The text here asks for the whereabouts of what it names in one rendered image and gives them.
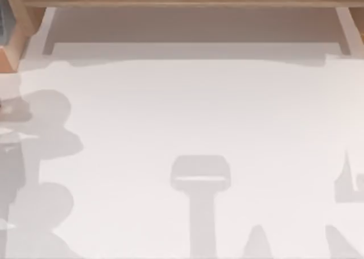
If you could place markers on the wooden cupboard with grey inside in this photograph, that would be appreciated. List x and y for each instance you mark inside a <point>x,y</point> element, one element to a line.
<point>21,28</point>

